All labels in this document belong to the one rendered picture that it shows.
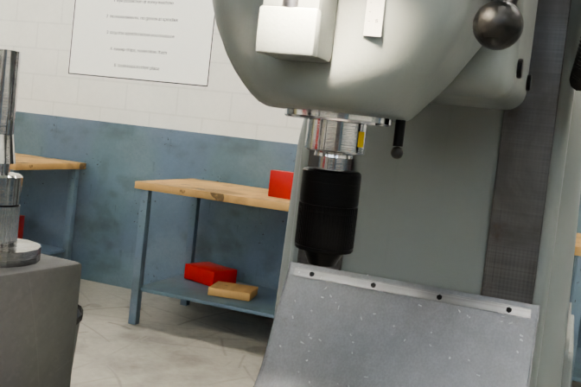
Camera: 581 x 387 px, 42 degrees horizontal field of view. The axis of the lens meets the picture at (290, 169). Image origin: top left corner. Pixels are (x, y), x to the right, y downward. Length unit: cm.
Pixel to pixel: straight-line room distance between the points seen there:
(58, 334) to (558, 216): 58
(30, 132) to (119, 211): 100
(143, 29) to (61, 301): 501
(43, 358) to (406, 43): 44
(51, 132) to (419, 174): 524
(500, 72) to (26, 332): 47
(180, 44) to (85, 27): 83
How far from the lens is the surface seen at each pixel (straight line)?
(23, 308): 71
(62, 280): 73
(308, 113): 56
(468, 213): 95
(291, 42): 48
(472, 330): 95
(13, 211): 73
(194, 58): 546
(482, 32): 47
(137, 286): 476
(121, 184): 571
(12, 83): 73
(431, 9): 51
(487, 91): 68
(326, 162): 59
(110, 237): 579
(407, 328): 95
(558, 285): 98
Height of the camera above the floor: 129
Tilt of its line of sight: 3 degrees down
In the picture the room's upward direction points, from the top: 6 degrees clockwise
